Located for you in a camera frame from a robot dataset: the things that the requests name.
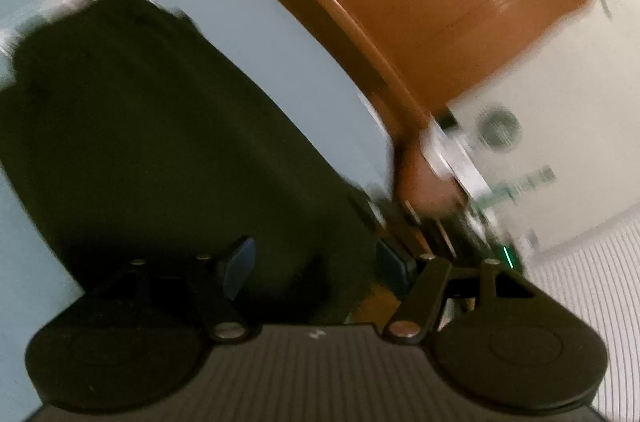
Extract white patterned fan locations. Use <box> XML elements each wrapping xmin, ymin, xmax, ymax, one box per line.
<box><xmin>475</xmin><ymin>105</ymin><xmax>523</xmax><ymax>151</ymax></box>

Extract black drawstring pants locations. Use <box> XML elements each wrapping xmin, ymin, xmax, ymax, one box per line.
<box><xmin>1</xmin><ymin>0</ymin><xmax>378</xmax><ymax>324</ymax></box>

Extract teal patterned bed sheet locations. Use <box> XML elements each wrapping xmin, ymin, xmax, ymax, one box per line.
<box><xmin>1</xmin><ymin>0</ymin><xmax>392</xmax><ymax>421</ymax></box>

